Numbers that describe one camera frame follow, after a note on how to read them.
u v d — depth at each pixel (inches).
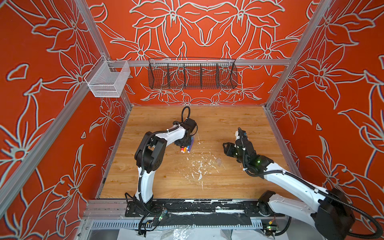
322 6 27.6
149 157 20.5
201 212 28.7
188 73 39.6
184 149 37.0
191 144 34.4
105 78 36.4
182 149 36.4
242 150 23.2
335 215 15.3
